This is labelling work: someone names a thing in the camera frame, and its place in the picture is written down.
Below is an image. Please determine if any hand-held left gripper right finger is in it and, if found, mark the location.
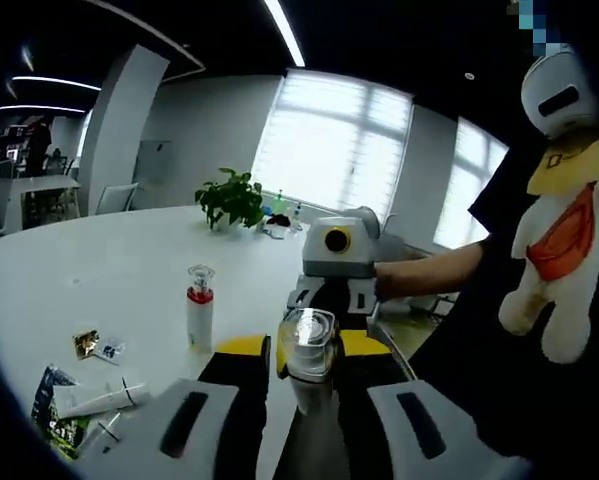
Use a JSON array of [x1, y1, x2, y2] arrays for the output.
[[334, 329, 528, 480]]

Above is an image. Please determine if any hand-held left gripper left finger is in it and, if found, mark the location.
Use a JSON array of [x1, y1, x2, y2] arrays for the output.
[[76, 335, 272, 480]]

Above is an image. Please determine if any small clear cap skincare bottle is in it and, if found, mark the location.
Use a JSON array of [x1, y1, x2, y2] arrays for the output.
[[277, 308, 340, 417]]

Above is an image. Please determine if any red collar skincare bottle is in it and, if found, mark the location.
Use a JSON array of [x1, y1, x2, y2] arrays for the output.
[[185, 264, 217, 353]]

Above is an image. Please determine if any tall white skincare tube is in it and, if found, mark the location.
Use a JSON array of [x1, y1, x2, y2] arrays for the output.
[[58, 377, 153, 420]]

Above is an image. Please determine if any silver foil skincare sachet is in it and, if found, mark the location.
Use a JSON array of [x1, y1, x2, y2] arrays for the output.
[[94, 339, 129, 367]]

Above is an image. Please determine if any gold foil skincare sachet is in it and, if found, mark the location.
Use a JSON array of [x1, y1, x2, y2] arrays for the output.
[[72, 329, 103, 361]]

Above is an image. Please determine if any green black skincare pouch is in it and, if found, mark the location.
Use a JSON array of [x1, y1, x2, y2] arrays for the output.
[[31, 364, 93, 461]]

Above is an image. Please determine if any red and black item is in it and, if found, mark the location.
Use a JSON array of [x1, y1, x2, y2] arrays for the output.
[[266, 213, 293, 237]]

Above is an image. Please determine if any person's dark clothing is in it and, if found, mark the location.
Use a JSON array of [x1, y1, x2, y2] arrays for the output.
[[408, 24, 599, 466]]

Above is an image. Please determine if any potted green plant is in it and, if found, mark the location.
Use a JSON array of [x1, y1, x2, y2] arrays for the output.
[[194, 167, 268, 234]]

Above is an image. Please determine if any white cabinet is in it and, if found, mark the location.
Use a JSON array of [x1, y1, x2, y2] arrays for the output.
[[138, 139, 171, 201]]

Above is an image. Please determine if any white plush toy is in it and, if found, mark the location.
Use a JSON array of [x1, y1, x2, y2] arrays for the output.
[[498, 138, 599, 365]]

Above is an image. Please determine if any white office desk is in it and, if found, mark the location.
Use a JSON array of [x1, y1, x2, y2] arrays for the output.
[[18, 174, 83, 221]]

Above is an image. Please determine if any white worn device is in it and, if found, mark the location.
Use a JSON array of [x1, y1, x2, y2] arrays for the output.
[[521, 43, 599, 141]]

